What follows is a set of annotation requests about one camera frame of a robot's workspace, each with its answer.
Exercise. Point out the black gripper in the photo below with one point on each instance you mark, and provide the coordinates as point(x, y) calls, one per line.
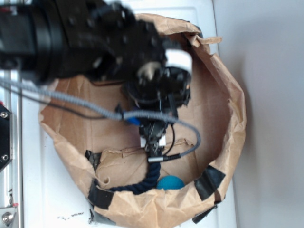
point(162, 90)

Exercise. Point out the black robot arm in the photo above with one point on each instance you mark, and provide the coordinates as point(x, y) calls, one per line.
point(51, 39)

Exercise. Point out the brown paper bag bin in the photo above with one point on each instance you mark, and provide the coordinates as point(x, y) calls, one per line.
point(100, 154)

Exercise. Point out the teal blue ball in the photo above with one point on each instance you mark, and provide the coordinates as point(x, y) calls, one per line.
point(170, 183)

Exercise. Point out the dark blue rope toy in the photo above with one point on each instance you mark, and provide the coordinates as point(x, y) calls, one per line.
point(148, 183)

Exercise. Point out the aluminium frame rail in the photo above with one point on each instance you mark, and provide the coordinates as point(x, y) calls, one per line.
point(11, 183)

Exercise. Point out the black metal bracket plate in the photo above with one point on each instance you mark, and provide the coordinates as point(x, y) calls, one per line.
point(5, 140)

